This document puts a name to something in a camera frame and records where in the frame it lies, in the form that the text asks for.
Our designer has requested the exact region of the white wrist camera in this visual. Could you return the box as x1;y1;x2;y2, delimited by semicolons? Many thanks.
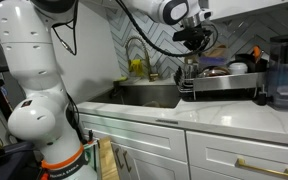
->
198;9;215;21

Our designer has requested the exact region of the white lidded cup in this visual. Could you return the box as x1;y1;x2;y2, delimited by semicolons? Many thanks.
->
228;62;249;75

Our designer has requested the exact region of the black dish drying rack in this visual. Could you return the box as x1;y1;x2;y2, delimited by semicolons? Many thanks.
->
173;65;268;102

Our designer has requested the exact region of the white upper cabinet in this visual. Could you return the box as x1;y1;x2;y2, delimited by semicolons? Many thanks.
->
203;0;288;22

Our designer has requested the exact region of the orange handled utensil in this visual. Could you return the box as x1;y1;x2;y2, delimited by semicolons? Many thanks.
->
252;45;263;63

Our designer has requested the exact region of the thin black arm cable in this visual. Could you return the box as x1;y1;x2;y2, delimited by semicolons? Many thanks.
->
51;0;80;56

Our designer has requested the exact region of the stainless steel sink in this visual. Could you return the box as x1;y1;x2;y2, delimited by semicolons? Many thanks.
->
90;84;182;109

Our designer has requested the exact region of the small black dispenser bottle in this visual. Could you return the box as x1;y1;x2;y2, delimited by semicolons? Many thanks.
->
256;84;269;106

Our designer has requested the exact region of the clear Brita water dispenser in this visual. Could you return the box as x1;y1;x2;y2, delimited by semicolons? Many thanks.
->
267;32;288;111

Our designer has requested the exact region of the leaning wooden board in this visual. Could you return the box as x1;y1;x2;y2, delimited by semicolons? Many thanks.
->
97;136;120;180

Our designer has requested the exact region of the stainless steel bowl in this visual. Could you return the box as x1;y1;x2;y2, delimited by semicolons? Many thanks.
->
199;66;232;78

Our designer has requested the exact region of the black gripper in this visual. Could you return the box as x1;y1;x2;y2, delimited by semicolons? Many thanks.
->
172;26;214;52

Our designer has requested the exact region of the black storage bin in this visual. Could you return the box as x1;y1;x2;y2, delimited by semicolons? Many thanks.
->
0;141;44;180

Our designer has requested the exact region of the wooden cutting board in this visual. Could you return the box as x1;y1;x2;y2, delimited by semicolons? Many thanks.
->
203;44;230;60

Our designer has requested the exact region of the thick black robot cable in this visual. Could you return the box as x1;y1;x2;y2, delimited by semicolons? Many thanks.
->
115;0;219;58

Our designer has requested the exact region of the gold spring faucet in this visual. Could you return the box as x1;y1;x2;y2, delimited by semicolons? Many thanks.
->
124;35;160;83

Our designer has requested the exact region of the gold drawer handle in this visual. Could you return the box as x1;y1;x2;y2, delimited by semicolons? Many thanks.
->
235;157;288;180

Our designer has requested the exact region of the black cabinet door handle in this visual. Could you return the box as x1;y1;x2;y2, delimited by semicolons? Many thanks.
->
114;147;125;170
122;150;133;174

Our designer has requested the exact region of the clear plastic bottle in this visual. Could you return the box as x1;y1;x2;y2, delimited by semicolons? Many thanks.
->
183;58;199;80

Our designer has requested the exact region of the white base cabinet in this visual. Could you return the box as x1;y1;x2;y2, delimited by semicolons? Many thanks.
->
78;113;288;180

